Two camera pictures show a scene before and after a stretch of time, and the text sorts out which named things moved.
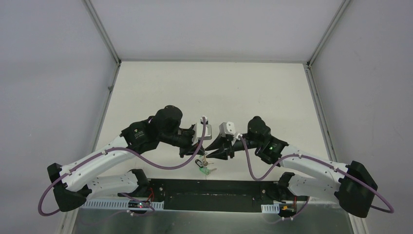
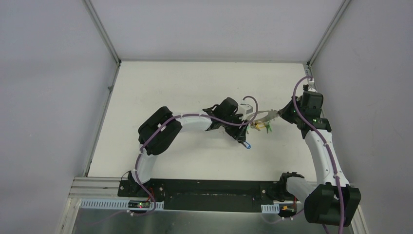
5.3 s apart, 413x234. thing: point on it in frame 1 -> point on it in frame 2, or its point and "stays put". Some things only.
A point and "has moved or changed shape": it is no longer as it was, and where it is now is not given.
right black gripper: x=225 y=146 -> x=284 y=113
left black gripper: x=190 y=141 -> x=240 y=128
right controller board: x=287 y=209 stays put
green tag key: x=205 y=170 has moved or changed shape
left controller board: x=136 y=204 stays put
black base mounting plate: x=213 y=194 stays put
